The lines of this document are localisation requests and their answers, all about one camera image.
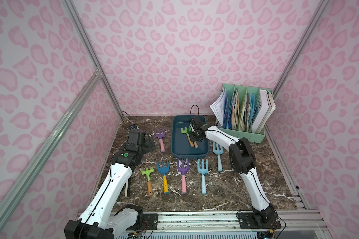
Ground green desktop file organizer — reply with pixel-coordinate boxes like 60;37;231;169
216;84;273;143

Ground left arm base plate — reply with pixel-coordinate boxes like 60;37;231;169
127;213;158;231

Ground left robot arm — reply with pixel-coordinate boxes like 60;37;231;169
64;129;157;239

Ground lime rake wooden handle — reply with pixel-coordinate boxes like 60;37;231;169
141;167;154;197
181;127;194;147

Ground green rake wooden handle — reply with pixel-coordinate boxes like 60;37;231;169
187;127;198;148

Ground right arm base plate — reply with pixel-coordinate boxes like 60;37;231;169
236;211;282;231

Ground light blue mesh folder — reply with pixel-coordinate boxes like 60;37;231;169
248;93;255;130

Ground light blue rake teal handle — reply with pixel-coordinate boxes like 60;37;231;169
213;141;223;172

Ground blue plastic folder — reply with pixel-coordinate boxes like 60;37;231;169
222;91;232;128

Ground aluminium rail front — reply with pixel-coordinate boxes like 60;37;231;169
117;210;331;239

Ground teal plastic storage box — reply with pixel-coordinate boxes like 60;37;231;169
171;115;210;159

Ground purple rake pink handle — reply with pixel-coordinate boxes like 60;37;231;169
177;159;189;194
155;127;166;152

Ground blue rake yellow handle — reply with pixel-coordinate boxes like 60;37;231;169
158;160;170;194

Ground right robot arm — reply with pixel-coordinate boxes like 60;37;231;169
189;116;281;230

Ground white printed paper stack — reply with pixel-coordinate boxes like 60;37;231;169
209;88;226;126

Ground white binder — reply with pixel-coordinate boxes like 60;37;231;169
251;90;271;133

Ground cream and orange folders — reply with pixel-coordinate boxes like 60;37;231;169
231;87;239;130

